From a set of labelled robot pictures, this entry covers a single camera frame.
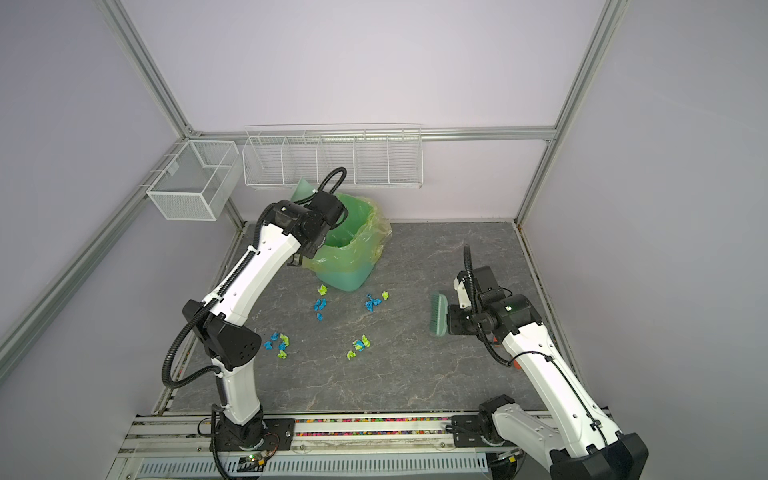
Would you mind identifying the blue scraps beside bin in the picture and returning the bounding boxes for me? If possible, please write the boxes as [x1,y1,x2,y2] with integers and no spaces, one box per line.
[314,284,328,321]

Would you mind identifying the small white mesh basket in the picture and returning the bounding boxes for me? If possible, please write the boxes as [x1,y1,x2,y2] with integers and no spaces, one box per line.
[148,140,243,221]

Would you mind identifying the green trash bin with bag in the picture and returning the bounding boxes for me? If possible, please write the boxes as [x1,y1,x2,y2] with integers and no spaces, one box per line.
[303,193,392,292]

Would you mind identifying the green hand brush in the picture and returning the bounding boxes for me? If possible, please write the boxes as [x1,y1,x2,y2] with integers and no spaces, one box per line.
[429,293,448,337]

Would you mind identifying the paper scraps cluster far left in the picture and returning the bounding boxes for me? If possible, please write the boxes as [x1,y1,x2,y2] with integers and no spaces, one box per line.
[264,332,290,359]

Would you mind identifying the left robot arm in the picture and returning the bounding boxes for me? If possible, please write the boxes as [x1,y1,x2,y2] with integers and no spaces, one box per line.
[161,167,348,450]

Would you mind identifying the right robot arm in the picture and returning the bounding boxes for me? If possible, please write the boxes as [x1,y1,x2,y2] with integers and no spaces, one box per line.
[430,246,649,479]

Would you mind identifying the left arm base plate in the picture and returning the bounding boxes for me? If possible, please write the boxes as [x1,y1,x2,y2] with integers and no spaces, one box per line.
[211,417,296,452]

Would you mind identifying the paper scraps cluster near bin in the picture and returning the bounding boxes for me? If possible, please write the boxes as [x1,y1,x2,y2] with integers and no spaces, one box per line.
[364,291,390,312]

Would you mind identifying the long white wire basket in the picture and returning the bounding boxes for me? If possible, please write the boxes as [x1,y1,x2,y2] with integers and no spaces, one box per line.
[242,123,424,188]

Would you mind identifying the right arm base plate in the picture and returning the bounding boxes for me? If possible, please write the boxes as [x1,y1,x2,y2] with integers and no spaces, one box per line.
[445,412,513,448]

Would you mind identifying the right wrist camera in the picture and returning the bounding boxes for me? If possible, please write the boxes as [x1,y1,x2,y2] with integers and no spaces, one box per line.
[453,277,471,310]

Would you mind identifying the green dustpan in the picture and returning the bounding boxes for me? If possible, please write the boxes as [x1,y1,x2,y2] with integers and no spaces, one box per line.
[291,178,316,204]

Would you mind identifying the paper scraps cluster centre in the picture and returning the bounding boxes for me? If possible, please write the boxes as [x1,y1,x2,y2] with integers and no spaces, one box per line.
[346,335,371,360]

